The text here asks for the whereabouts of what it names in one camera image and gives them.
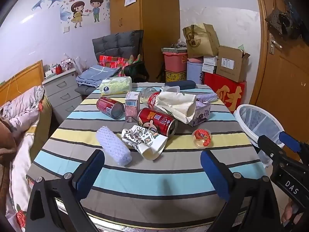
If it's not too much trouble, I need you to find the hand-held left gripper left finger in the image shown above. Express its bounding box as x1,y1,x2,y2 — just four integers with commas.
25,149,105,232

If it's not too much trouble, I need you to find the bed with quilt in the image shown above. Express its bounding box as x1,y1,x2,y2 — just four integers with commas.
0,85,52,223

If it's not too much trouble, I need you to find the yellow tissue pack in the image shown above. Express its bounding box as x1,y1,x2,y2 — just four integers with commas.
99,77,133,96

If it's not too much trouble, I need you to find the brown fuzzy garment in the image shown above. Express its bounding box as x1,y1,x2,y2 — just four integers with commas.
0,113,17,213

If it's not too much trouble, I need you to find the blue folded blanket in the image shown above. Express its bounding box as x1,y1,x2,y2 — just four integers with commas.
76,64,120,87

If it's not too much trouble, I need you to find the lilac cloth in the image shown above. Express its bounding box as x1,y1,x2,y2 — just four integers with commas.
196,93,218,102

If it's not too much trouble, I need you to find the purple printed box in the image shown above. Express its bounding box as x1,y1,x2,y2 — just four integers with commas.
188,101,211,127

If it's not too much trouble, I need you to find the wooden bed headboard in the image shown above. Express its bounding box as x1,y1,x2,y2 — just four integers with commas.
0,60,44,107

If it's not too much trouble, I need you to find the clear bottle with red label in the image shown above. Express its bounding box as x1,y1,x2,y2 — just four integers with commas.
139,87,161,110

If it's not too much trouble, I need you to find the white rimmed trash bin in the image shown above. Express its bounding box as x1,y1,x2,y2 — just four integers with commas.
234,104,286,168

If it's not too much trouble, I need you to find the white plastic bag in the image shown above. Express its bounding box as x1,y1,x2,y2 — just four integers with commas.
72,56,84,76

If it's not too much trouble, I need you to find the red drink can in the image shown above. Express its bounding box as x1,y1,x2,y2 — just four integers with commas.
138,108,178,137
97,97,125,119

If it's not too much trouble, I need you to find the round clear plastic container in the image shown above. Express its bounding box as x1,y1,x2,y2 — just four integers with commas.
191,129,212,148

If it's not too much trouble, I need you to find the pink plastic storage bin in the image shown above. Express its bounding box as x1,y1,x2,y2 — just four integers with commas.
163,51,189,72

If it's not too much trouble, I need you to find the black bag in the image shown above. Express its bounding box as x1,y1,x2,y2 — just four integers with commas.
123,61,149,83

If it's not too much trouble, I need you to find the person's right hand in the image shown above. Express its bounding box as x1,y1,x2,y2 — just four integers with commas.
281,198,303,225

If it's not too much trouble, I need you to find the white foam fruit netting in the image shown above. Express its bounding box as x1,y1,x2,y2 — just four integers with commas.
96,126,132,167

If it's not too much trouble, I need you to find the printed paper cup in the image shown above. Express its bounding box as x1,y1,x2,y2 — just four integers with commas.
121,125,168,161

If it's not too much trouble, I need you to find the wooden wardrobe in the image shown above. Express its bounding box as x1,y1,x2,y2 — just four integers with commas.
110,0,180,83

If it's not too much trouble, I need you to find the red box with gold print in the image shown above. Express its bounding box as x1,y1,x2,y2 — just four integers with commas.
204,72,247,114

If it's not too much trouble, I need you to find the grey padded chair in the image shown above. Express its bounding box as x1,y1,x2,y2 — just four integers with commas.
75,30,144,95

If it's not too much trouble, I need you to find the pink drink carton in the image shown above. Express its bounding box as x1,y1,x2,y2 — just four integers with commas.
125,92,140,122

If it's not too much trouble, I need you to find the yellow patterned box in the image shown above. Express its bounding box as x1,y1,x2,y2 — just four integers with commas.
165,70,187,83

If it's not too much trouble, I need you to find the brown paper gift bag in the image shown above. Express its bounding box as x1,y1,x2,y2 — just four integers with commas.
182,23,220,58

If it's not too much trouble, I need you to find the red plaid blanket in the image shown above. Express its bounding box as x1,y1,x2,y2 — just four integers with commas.
99,54,143,76

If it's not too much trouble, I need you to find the light blue round container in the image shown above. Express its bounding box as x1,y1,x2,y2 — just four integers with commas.
186,61,205,85

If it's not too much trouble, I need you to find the dark blue glasses case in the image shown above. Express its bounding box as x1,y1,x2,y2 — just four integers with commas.
164,80,196,90

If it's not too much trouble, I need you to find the cartoon couple wall sticker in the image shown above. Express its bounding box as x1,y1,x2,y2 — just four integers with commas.
31,0,110,28

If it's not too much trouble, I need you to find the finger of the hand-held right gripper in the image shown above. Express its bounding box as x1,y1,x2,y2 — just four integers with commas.
257,135,286,165
279,130,309,161

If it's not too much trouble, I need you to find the grey drawer cabinet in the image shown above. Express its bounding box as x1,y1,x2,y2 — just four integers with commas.
43,68,84,124

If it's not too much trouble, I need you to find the cream paper bag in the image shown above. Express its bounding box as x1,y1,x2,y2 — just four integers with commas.
154,92,197,124

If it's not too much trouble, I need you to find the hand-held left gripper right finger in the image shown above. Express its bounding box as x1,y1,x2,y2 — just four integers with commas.
200,150,282,232

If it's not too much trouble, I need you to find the stack of small white boxes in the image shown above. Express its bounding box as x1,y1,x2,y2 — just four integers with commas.
202,55,219,74

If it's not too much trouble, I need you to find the open cardboard box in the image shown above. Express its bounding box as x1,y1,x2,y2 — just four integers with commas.
216,45,251,83

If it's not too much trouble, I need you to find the metal door handle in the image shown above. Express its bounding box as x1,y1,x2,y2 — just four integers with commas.
268,32,283,55

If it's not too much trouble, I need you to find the brown patterned handbag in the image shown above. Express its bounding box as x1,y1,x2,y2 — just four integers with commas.
265,8,302,40

